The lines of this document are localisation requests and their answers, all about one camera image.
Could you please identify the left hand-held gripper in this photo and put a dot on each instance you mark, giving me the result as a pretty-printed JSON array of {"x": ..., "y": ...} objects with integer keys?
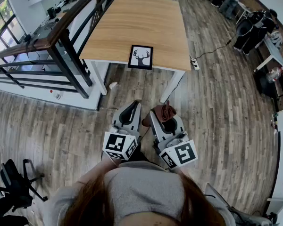
[{"x": 119, "y": 143}]

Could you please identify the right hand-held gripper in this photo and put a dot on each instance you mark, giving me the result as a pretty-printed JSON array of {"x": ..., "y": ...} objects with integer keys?
[{"x": 181, "y": 153}]

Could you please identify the brown wiping cloth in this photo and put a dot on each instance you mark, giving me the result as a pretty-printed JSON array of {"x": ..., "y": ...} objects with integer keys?
[{"x": 163, "y": 113}]

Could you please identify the framed deer antler picture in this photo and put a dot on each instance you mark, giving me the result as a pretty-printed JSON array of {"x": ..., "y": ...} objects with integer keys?
[{"x": 140, "y": 56}]

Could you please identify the person's left forearm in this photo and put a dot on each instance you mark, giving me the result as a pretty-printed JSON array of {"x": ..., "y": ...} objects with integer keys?
[{"x": 100, "y": 172}]

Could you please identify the crumpled paper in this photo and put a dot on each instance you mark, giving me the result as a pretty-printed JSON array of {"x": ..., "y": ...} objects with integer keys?
[{"x": 113, "y": 85}]

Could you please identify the person's black trousers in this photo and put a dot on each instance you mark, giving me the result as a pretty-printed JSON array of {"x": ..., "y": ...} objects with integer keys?
[{"x": 139, "y": 154}]

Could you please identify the person's grey shirt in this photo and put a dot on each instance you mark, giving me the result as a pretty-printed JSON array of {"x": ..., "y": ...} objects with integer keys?
[{"x": 143, "y": 185}]

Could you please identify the white power strip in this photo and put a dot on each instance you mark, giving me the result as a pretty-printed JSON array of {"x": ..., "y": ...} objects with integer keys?
[{"x": 194, "y": 63}]

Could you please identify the grey chair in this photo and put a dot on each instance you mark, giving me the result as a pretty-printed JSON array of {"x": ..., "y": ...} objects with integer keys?
[{"x": 221, "y": 204}]

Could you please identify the black storage box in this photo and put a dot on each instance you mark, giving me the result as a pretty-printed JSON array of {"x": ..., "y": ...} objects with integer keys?
[{"x": 264, "y": 85}]

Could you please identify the wooden railing with black bars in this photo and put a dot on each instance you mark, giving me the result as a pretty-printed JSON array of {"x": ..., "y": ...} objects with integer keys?
[{"x": 59, "y": 32}]

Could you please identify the clear plastic bottle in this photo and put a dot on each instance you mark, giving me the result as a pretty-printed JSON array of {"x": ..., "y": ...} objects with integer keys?
[{"x": 273, "y": 75}]

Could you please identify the black round device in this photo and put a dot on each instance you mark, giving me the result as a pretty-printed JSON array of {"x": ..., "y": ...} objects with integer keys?
[{"x": 244, "y": 27}]

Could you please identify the black bag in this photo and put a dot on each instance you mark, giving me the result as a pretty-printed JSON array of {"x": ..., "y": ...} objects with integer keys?
[{"x": 52, "y": 12}]

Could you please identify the white side table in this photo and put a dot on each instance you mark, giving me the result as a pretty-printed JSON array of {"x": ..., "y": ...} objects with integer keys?
[{"x": 273, "y": 53}]

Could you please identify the black office chair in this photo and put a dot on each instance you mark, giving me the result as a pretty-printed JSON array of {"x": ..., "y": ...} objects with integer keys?
[{"x": 14, "y": 187}]

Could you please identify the white desk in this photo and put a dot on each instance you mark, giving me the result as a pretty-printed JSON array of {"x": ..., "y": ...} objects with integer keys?
[{"x": 244, "y": 12}]

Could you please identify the white striped helmet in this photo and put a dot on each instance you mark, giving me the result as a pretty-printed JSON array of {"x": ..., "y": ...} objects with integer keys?
[{"x": 277, "y": 39}]

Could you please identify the large glass window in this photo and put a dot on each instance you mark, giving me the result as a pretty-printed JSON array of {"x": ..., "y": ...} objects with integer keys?
[{"x": 3, "y": 25}]

